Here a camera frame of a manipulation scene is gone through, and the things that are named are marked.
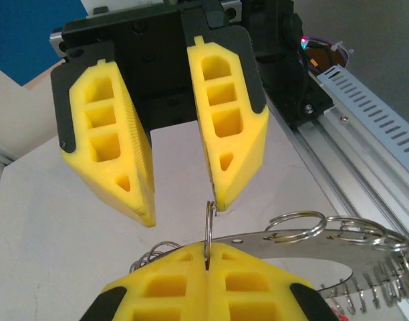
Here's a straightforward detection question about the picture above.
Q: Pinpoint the red key tag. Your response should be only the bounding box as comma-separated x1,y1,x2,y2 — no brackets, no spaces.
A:
329,307,348,321

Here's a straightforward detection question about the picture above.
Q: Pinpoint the blue floral wall panel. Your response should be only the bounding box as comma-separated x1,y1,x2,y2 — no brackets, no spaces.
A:
0,0,87,88

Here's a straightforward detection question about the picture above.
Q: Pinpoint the round metal keyring disc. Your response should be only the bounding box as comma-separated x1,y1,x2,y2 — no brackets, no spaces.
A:
209,229,409,321

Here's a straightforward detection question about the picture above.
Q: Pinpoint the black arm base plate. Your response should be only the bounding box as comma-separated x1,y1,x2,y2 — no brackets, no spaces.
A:
284,72,335,127

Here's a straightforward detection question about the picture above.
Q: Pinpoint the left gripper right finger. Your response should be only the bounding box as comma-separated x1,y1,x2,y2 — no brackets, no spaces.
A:
207,242,339,321

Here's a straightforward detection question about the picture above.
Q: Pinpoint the slotted grey cable duct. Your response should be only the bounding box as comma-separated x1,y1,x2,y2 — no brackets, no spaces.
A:
316,64,409,175

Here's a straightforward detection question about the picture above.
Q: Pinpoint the aluminium mounting rail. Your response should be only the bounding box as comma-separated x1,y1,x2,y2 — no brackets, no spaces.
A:
293,102,409,321

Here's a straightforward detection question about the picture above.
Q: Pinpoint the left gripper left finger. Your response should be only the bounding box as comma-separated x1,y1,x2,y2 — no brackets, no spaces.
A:
79,243,209,321

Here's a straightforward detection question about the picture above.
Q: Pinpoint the silver split keyring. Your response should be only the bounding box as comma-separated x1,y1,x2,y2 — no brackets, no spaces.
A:
326,215,388,243
204,199,219,272
374,233,409,265
130,240,184,274
264,210,327,243

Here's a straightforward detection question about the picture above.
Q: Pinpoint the aluminium table side rail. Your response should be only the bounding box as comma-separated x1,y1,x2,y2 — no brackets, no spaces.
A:
0,142,17,167

